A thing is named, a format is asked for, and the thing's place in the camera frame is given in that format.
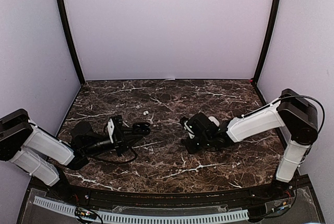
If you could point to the white oval charging case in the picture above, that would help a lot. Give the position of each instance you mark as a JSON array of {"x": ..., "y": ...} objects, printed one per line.
[{"x": 213, "y": 119}]

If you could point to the black frame post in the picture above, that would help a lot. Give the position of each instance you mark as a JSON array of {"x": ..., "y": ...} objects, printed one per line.
[
  {"x": 266, "y": 42},
  {"x": 69, "y": 41}
]

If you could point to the left black frame post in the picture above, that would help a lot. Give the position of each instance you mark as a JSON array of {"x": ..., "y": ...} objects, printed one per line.
[{"x": 69, "y": 41}]

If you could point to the white slotted cable duct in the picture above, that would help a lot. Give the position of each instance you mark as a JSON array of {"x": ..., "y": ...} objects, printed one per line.
[{"x": 139, "y": 216}]

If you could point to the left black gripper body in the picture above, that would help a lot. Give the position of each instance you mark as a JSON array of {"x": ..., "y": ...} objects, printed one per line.
[{"x": 117, "y": 142}]

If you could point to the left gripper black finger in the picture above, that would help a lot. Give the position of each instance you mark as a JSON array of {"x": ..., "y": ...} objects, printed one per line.
[
  {"x": 132, "y": 139},
  {"x": 128, "y": 131}
]

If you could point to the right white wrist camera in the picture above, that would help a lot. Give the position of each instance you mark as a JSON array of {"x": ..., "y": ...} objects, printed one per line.
[{"x": 183, "y": 122}]

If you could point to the black oval charging case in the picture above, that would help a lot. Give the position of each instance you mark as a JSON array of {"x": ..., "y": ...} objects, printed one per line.
[{"x": 141, "y": 128}]

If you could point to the right black frame post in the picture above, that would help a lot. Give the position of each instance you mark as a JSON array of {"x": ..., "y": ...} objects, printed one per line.
[{"x": 266, "y": 42}]

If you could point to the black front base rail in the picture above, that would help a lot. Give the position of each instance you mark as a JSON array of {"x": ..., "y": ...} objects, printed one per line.
[{"x": 104, "y": 199}]

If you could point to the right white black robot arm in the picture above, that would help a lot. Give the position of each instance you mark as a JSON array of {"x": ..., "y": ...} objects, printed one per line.
[{"x": 297, "y": 113}]

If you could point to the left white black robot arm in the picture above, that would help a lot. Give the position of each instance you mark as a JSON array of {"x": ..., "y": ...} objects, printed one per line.
[{"x": 22, "y": 142}]

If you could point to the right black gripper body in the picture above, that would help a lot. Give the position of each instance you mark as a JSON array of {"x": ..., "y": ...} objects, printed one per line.
[{"x": 193, "y": 149}]

